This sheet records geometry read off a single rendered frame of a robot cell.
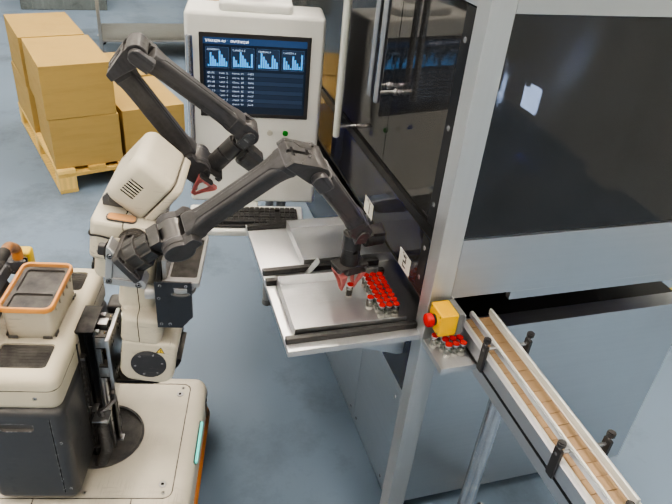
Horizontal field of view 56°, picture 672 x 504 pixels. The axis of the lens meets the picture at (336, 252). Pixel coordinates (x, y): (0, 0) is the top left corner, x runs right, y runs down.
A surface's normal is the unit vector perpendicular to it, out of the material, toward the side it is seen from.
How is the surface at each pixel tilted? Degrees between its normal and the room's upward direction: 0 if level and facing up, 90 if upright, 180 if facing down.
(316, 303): 0
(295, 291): 0
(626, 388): 90
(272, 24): 90
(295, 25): 90
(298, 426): 0
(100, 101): 90
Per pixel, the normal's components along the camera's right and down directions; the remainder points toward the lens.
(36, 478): 0.06, 0.55
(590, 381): 0.29, 0.54
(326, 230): 0.08, -0.83
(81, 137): 0.49, 0.51
